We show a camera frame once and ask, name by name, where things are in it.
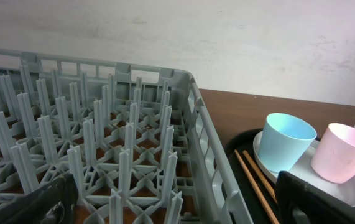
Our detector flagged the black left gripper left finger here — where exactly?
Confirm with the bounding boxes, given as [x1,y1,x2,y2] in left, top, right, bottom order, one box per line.
[0,174,78,224]

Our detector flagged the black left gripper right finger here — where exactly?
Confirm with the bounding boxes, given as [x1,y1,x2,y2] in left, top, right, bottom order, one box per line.
[275,171,355,223]

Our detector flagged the wooden chopstick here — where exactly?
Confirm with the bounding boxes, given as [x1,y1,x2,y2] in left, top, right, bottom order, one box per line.
[243,151,277,202]
[234,150,279,224]

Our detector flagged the light blue plastic cup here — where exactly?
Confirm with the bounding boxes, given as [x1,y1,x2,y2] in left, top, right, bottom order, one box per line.
[258,113,317,173]

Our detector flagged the pink plastic cup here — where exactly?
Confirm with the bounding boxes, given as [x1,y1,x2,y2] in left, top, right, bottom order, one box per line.
[311,123,355,184]

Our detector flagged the grey plastic dishwasher rack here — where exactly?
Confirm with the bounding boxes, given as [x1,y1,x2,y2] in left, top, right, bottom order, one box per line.
[0,49,252,223]

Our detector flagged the round black tray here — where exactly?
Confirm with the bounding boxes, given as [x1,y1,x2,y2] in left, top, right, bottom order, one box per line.
[224,128,355,224]

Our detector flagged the grey round plate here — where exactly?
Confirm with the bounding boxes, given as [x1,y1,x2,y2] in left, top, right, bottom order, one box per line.
[252,130,355,207]

